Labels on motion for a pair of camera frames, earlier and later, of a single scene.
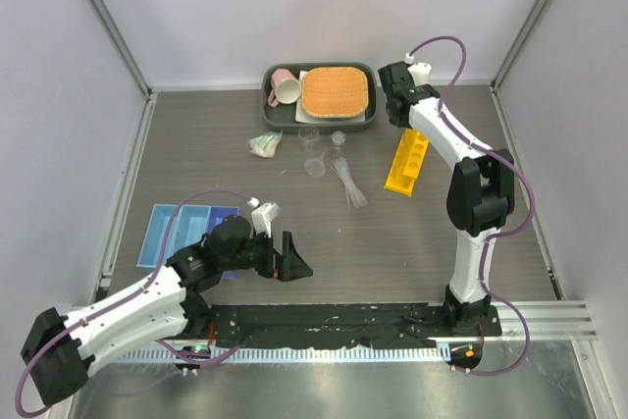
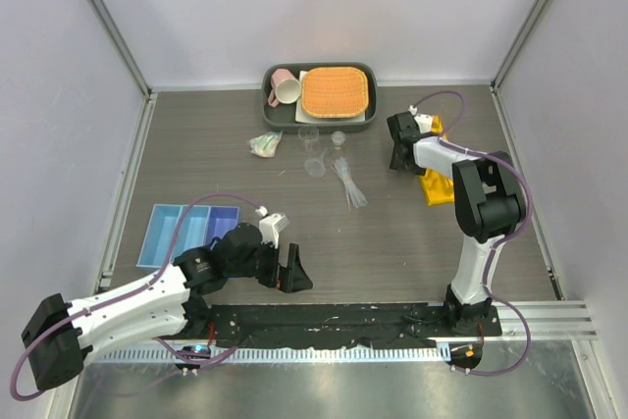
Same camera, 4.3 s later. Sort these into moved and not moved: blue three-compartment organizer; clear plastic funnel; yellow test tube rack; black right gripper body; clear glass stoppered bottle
Moved: black right gripper body; yellow test tube rack
Not moved: clear plastic funnel; blue three-compartment organizer; clear glass stoppered bottle
